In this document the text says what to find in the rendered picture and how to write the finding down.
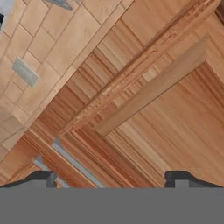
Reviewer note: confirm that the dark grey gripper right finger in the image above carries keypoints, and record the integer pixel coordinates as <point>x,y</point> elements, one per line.
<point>180,178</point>

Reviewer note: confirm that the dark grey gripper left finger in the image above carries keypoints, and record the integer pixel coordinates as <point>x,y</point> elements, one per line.
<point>40,178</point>

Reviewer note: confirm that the plain wooden cabinet door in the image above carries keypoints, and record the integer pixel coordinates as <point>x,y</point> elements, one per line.
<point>43,157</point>

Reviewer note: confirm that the wooden cabinet door, recessed panel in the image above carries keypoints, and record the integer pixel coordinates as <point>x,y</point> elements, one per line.
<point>175,122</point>

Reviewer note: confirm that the white and black appliance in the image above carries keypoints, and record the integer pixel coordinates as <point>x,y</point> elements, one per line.
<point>5,8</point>

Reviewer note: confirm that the grey wall socket plate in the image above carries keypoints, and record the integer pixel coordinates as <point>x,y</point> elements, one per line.
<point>25,71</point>

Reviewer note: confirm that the grey metal bracket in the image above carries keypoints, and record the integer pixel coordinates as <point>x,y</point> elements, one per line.
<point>60,3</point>

